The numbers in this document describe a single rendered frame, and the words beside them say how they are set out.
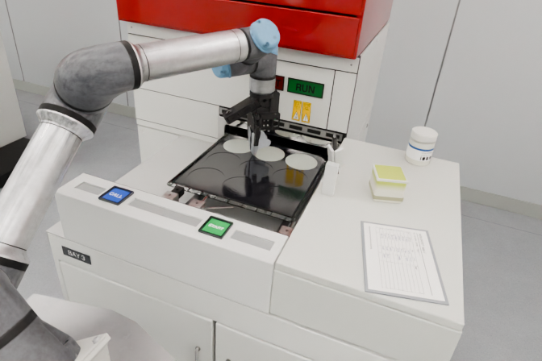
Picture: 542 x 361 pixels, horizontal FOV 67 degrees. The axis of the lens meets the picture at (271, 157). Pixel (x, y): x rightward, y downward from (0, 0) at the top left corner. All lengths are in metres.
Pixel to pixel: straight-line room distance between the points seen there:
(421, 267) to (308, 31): 0.70
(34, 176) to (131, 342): 0.36
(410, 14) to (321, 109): 1.49
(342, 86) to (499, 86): 1.66
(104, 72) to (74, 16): 3.08
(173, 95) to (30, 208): 0.80
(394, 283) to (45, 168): 0.69
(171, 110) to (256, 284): 0.88
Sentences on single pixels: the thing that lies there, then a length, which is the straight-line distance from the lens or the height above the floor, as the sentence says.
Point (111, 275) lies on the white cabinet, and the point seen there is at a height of 0.75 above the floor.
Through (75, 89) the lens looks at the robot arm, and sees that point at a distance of 0.84.
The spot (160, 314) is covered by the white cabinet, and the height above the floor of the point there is 0.68.
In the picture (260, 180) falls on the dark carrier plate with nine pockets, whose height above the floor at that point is 0.90.
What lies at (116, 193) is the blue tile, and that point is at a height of 0.96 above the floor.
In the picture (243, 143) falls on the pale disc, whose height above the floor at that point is 0.90.
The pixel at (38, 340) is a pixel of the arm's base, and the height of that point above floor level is 0.97.
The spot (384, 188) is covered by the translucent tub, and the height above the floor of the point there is 1.01.
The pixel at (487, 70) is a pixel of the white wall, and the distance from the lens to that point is 2.77.
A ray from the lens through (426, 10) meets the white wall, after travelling 2.70.
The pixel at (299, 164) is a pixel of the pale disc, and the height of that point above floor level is 0.90.
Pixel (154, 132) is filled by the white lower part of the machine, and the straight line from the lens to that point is 1.66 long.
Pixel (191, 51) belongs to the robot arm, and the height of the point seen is 1.29.
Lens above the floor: 1.53
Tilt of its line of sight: 29 degrees down
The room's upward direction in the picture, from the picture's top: 5 degrees clockwise
